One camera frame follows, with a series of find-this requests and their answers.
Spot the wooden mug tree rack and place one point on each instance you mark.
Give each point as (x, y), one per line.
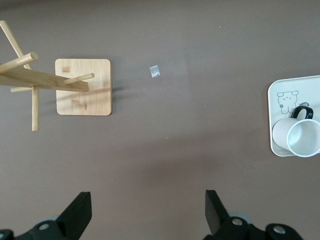
(82, 100)

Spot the cream tray with rabbit print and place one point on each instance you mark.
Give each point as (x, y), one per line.
(300, 85)

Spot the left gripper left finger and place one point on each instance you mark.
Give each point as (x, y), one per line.
(75, 215)

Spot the small clear tape piece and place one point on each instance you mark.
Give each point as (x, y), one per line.
(154, 72)

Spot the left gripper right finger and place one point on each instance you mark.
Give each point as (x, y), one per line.
(217, 217)

